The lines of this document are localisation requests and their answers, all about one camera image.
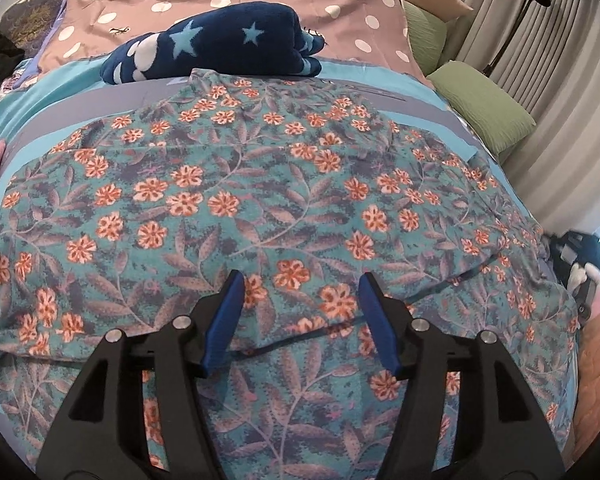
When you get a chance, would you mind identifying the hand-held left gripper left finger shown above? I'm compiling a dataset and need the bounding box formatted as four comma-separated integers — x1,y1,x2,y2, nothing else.
35,270,246,480

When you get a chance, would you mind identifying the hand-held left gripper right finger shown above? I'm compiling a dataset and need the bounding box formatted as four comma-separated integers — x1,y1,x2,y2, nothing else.
357,272,567,480

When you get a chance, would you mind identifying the teal floral garment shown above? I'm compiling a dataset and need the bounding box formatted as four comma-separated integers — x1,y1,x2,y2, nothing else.
0,67,583,480

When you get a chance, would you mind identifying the person's right hand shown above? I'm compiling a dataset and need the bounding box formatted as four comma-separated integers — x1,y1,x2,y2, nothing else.
566,264,600,311

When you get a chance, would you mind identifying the grey curtain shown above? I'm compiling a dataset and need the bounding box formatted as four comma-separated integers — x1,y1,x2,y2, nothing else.
445,0,600,241

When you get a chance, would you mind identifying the large green pillow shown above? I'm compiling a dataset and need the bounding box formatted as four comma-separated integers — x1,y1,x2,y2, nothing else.
426,60,537,156

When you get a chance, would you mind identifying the small green pillow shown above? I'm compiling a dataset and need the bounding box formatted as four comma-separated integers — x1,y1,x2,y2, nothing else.
402,0,448,73

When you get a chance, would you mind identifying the navy star-print folded cloth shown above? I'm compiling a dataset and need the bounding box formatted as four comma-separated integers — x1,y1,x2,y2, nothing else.
100,2,326,86

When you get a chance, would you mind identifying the beige pillow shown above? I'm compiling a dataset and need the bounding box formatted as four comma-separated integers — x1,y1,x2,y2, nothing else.
400,0,473,23

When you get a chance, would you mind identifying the black cloth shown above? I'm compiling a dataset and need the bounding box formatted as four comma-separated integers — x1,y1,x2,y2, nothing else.
0,30,26,86

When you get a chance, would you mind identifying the dark purple printed cloth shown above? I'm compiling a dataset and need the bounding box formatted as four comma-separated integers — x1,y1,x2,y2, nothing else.
0,0,76,56

